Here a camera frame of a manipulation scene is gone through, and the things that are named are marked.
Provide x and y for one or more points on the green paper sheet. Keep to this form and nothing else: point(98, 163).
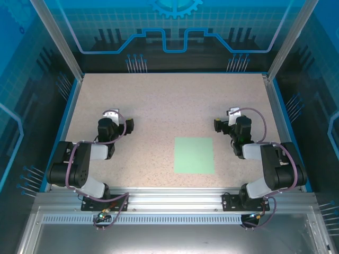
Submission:
point(194, 156)

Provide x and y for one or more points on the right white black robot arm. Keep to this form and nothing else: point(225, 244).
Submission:
point(272, 169)

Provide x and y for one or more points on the blue table side strip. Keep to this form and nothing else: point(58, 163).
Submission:
point(62, 132)
point(290, 132)

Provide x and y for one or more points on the blue circuit print side panel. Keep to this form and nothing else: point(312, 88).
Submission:
point(317, 92)
point(21, 79)

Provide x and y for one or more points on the blue gear print panel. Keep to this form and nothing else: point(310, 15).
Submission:
point(172, 21)

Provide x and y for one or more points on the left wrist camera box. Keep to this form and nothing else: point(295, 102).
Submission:
point(110, 114)

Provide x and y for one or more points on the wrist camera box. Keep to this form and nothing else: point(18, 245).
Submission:
point(110, 114)
point(234, 111)

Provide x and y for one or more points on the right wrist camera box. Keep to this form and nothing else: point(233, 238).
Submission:
point(234, 111)

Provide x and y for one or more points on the aluminium table side rail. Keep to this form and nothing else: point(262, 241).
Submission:
point(278, 116)

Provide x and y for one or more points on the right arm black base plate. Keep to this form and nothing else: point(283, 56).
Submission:
point(230, 202)

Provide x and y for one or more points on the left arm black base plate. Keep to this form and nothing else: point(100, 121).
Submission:
point(87, 205)

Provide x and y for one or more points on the aluminium mounting rail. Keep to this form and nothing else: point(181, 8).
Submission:
point(174, 198)

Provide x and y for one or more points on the aluminium frame post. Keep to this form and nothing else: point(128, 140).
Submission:
point(288, 39)
point(60, 42)

